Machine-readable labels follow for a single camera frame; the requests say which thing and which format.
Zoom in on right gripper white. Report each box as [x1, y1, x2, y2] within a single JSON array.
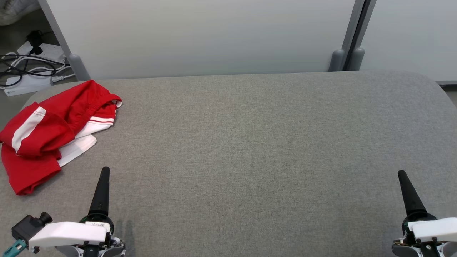
[[393, 170, 457, 257]]

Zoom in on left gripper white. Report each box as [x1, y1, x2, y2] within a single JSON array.
[[29, 167, 126, 257]]

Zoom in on red bulls jersey white sleeves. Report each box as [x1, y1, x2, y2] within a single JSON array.
[[1, 101, 122, 196]]

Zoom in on white box with logo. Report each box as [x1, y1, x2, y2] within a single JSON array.
[[4, 71, 55, 97]]

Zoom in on white power strip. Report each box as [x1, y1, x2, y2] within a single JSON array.
[[17, 41, 67, 64]]

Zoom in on grey fabric sofa cushion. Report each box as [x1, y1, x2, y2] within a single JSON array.
[[0, 70, 457, 257]]

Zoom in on narrow white partition panel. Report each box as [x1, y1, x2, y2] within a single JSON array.
[[359, 0, 457, 85]]

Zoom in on black plug adapter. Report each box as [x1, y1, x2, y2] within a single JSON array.
[[26, 30, 44, 55]]

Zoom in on wide white partition panel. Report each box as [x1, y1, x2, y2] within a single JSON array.
[[46, 0, 357, 80]]

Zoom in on whitish fabric bag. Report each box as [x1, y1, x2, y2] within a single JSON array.
[[0, 0, 40, 26]]

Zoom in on left teal camera connector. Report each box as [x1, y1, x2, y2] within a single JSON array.
[[3, 239, 28, 257]]

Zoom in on white power cable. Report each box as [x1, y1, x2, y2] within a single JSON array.
[[50, 72, 76, 85]]

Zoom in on black floor cable bundle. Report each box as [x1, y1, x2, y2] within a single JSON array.
[[0, 53, 65, 88]]

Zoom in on grey slanted partition post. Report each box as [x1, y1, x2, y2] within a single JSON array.
[[37, 0, 91, 81]]

